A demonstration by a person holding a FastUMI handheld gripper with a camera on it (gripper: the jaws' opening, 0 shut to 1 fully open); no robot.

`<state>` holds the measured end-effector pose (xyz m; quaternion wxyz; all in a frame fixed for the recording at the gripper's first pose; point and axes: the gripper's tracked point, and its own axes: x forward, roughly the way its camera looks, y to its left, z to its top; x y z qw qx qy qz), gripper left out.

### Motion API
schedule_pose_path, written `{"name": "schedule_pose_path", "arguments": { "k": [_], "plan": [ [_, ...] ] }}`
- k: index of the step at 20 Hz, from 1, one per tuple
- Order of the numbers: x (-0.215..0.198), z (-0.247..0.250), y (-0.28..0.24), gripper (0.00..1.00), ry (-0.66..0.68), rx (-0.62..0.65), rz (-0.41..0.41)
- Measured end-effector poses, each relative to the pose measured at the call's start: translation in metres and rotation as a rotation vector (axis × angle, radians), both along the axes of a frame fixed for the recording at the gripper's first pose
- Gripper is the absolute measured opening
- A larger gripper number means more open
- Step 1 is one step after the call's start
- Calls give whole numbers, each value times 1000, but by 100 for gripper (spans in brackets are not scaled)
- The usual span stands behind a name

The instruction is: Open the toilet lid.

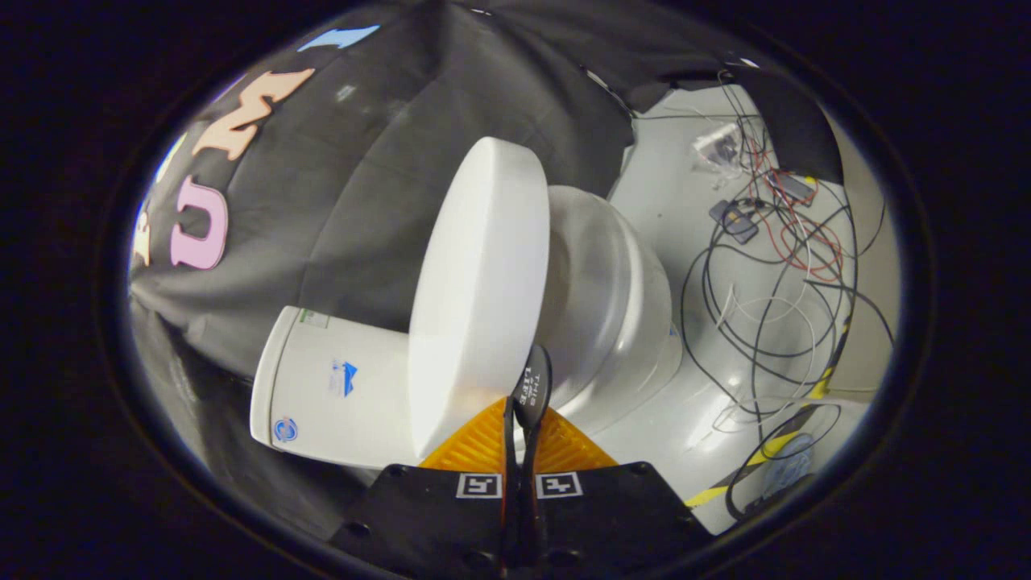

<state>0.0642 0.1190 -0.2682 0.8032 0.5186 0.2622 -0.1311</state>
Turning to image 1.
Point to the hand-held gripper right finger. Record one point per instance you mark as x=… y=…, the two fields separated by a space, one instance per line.
x=612 y=515

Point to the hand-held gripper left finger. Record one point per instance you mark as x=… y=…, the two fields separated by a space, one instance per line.
x=427 y=515

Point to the white toilet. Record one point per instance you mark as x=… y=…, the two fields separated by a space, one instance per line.
x=338 y=387

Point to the white toilet seat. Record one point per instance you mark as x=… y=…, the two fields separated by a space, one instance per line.
x=636 y=274

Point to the yellow black floor tape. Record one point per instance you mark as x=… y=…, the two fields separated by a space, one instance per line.
x=765 y=451

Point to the dark grey small device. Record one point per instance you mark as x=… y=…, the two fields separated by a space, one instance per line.
x=734 y=221

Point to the black backdrop cloth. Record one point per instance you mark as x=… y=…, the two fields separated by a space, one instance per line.
x=362 y=161

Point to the clear plastic bag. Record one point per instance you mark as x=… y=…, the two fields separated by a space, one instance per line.
x=715 y=147

